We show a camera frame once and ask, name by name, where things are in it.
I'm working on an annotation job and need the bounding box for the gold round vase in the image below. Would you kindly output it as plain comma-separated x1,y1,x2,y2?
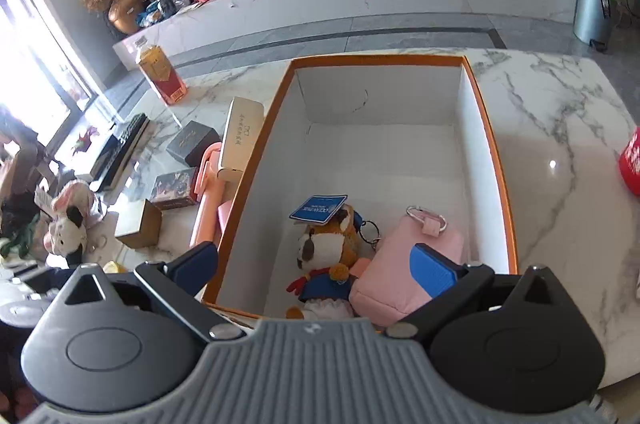
107,0,148,36

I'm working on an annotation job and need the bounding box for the cream long case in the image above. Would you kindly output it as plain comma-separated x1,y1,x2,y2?
218,96,266,185

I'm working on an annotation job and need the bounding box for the blue snack bag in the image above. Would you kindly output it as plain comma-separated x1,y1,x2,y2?
136,0,177,28

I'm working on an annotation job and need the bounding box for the colourful printed card box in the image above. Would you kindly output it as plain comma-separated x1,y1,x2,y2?
150,167,201,211

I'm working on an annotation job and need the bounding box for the brown plush dog keychain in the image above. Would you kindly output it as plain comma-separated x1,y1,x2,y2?
286,194,383,321

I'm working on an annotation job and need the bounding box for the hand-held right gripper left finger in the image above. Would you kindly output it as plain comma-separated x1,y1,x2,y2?
47,241,241,346

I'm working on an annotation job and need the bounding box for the black hardcover book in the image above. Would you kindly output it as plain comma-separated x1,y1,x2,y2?
90,126,150,193

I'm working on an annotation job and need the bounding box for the dark grey square box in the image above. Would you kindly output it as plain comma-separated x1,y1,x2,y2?
166,121,222,168

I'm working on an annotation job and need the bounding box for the white and pink plush rabbit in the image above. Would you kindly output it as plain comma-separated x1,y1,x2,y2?
35,179,101,266

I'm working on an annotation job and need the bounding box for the red and yellow drink carton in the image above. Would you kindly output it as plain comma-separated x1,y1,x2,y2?
134,36,188,106

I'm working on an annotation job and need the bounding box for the pink pouch with carabiner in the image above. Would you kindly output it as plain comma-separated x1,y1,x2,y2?
348,205,465,327

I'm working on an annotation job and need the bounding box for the silver pedal trash can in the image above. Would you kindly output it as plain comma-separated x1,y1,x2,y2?
572,0,616,52

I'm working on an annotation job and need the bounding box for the red packet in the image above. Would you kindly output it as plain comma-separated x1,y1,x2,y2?
618,126,640,197

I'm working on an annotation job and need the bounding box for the orange-rimmed white storage box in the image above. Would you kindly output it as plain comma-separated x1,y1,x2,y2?
202,54,519,321

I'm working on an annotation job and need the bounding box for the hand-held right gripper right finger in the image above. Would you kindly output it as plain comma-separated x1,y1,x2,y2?
388,243,580,340

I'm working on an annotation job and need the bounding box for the small brown cardboard box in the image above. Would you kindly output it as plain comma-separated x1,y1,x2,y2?
115,199,163,249

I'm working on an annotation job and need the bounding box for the red artificial flower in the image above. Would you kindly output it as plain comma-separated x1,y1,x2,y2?
71,126,101,156

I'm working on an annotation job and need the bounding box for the black remote control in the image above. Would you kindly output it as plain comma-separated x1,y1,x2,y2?
101,113,150,177

